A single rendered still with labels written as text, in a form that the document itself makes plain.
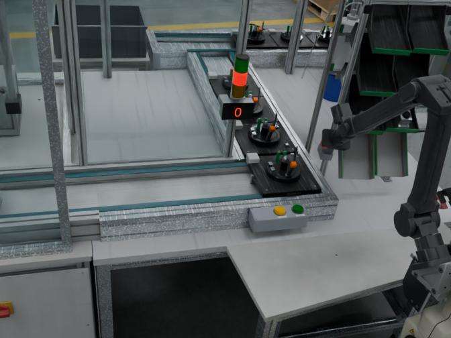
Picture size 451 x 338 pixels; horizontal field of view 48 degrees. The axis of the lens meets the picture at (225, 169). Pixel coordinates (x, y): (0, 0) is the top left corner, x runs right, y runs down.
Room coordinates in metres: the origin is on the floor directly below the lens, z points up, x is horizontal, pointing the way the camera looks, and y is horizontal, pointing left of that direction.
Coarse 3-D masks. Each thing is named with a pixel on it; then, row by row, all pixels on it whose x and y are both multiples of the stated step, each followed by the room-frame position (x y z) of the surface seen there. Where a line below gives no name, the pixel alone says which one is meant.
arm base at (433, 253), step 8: (416, 240) 1.06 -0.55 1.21; (424, 240) 1.04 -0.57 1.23; (432, 240) 1.04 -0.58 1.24; (440, 240) 1.04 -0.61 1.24; (424, 248) 1.03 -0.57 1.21; (432, 248) 1.02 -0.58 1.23; (440, 248) 1.02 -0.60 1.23; (424, 256) 1.01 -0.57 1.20; (432, 256) 1.00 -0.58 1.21; (440, 256) 1.00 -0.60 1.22; (448, 256) 1.00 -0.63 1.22; (416, 264) 1.00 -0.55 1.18; (424, 264) 0.98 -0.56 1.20; (432, 264) 0.97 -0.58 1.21
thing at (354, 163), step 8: (360, 136) 1.75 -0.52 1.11; (368, 136) 1.75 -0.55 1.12; (352, 144) 1.72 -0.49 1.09; (360, 144) 1.73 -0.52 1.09; (368, 144) 1.73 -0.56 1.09; (344, 152) 1.69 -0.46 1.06; (352, 152) 1.70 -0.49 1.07; (360, 152) 1.70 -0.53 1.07; (368, 152) 1.71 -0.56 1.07; (344, 160) 1.67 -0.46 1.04; (352, 160) 1.67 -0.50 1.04; (360, 160) 1.68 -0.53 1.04; (368, 160) 1.69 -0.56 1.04; (344, 168) 1.65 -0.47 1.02; (352, 168) 1.65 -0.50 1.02; (360, 168) 1.66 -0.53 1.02; (368, 168) 1.66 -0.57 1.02; (344, 176) 1.62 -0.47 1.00; (352, 176) 1.63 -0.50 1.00; (360, 176) 1.63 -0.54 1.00; (368, 176) 1.64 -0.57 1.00
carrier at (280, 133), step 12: (264, 120) 1.92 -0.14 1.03; (276, 120) 1.92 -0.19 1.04; (240, 132) 1.89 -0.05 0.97; (252, 132) 1.85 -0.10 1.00; (264, 132) 1.86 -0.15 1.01; (276, 132) 1.90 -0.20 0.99; (240, 144) 1.80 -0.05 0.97; (252, 144) 1.81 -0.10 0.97; (264, 144) 1.81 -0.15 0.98; (276, 144) 1.83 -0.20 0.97
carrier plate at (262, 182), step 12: (264, 156) 1.73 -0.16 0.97; (288, 156) 1.75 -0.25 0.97; (300, 156) 1.76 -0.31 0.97; (252, 168) 1.64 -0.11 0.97; (264, 168) 1.65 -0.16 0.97; (300, 168) 1.68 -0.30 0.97; (264, 180) 1.57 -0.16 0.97; (300, 180) 1.60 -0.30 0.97; (312, 180) 1.61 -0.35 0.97; (264, 192) 1.49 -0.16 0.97; (276, 192) 1.50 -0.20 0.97; (288, 192) 1.52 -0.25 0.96; (312, 192) 1.55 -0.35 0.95
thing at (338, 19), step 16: (368, 0) 1.72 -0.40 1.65; (384, 0) 1.74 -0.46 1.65; (400, 0) 1.76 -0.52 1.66; (416, 0) 1.78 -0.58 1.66; (432, 0) 1.80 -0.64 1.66; (448, 0) 1.82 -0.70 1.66; (336, 16) 1.90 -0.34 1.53; (448, 16) 1.83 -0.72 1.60; (336, 32) 1.89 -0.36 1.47; (352, 48) 1.74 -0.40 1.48; (352, 64) 1.73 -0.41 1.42; (320, 96) 1.89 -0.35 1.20; (336, 128) 1.73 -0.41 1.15; (384, 176) 1.84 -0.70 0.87
